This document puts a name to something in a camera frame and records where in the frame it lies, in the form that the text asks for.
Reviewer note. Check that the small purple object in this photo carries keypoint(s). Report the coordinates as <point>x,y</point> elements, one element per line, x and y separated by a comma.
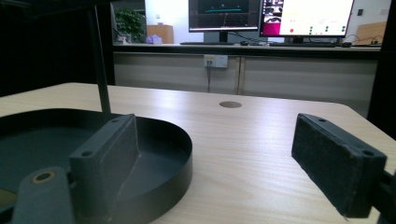
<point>153,39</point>

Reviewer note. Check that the green potted plant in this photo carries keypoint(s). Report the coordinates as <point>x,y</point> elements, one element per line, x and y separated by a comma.
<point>129,23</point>

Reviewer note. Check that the brown cardboard box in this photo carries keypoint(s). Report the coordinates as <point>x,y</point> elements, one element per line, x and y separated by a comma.
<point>160,33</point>

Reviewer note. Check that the black round metal tray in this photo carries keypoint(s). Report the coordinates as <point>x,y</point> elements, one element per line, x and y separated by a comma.
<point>155,168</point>

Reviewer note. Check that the black metal stand pole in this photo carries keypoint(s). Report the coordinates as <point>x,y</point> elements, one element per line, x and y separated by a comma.
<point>100,62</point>

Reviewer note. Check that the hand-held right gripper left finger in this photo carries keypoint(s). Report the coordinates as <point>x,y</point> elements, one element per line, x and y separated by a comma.
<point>102,174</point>

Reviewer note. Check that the white wall socket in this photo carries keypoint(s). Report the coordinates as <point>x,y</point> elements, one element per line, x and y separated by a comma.
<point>216,61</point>

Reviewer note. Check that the bright screen computer monitor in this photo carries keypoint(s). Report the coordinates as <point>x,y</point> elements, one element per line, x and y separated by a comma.
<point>306,17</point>

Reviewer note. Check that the light wooden board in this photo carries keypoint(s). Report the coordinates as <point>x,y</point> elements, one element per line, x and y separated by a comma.
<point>370,33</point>

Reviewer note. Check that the dark screen computer monitor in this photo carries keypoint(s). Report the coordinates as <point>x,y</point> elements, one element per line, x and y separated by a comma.
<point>223,15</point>

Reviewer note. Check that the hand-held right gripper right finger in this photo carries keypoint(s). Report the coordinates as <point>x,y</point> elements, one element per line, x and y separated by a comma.
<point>333,174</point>

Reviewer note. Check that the black keyboard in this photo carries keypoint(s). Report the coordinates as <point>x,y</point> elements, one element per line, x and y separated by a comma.
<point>207,43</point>
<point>302,44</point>

